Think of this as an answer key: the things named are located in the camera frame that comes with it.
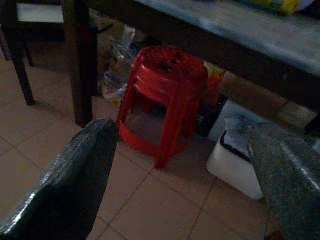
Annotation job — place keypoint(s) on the brown cardboard box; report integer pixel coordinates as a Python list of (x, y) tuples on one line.
[(252, 96)]

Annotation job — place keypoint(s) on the white plastic container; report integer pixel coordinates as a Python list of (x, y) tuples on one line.
[(232, 160)]

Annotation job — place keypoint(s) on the yellow plastic package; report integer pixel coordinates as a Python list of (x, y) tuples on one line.
[(275, 5)]

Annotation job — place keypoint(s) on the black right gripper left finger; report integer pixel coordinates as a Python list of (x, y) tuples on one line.
[(62, 180)]

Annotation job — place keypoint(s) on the dark wooden table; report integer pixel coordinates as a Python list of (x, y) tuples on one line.
[(225, 37)]

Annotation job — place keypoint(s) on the clear plastic bottle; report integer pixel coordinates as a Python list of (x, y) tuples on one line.
[(115, 75)]

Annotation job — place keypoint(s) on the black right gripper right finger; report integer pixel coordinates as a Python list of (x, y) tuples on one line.
[(285, 175)]

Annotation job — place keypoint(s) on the dark wooden chair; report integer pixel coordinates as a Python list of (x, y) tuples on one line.
[(27, 32)]

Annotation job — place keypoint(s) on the red plastic stool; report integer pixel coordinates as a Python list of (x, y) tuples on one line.
[(165, 100)]

